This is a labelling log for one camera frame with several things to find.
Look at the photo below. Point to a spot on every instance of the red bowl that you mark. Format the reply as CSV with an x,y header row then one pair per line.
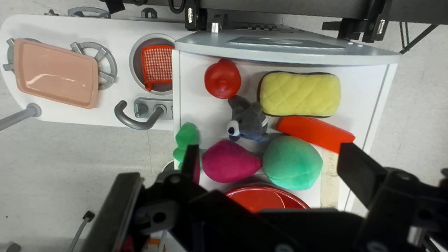
x,y
264,198

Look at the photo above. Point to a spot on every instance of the grey toy burner grate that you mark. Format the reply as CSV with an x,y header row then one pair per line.
x,y
105,57

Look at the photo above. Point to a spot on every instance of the red tomato plush toy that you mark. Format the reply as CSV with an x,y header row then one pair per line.
x,y
223,79

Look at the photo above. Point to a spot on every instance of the grey raccoon plush toy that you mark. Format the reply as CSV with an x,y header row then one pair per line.
x,y
248,121

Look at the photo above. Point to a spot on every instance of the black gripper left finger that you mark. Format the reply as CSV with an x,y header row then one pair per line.
x,y
191,164

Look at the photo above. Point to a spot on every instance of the pale blue curved shelf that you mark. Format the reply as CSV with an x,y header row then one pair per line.
x,y
289,47

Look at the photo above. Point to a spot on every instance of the orange rectangular block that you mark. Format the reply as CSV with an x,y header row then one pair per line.
x,y
315,134

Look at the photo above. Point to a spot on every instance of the grey toy faucet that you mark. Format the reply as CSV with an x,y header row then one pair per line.
x,y
136,121

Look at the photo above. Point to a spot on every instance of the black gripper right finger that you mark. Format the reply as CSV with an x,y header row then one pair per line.
x,y
359,173

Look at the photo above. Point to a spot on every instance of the yellow sponge plush toy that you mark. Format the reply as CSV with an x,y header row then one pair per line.
x,y
300,94

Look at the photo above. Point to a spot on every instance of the black clamp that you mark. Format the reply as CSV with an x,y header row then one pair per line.
x,y
359,26
192,15

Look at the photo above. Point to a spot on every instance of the white toy kitchen counter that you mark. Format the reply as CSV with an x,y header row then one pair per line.
x,y
112,34

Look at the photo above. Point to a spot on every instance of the white cabinet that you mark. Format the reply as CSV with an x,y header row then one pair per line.
x,y
366,93

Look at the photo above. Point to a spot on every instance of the pink radish plush toy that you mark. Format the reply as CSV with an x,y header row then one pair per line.
x,y
229,162

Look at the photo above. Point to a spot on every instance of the round green plush toy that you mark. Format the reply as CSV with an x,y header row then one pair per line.
x,y
292,163

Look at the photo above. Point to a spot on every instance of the pink plastic tray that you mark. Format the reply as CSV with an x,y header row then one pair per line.
x,y
56,72

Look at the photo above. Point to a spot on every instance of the orange toy strainer basket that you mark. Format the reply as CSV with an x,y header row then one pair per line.
x,y
159,66

